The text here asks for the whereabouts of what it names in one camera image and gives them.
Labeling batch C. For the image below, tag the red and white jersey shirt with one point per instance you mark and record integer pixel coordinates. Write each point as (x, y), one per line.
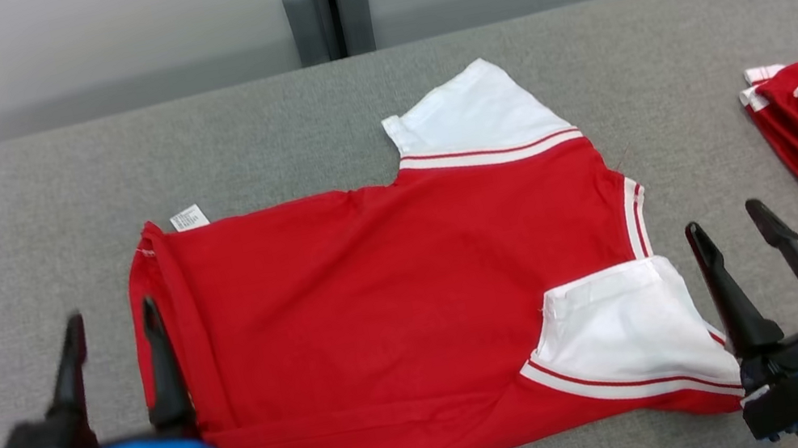
(380, 301)

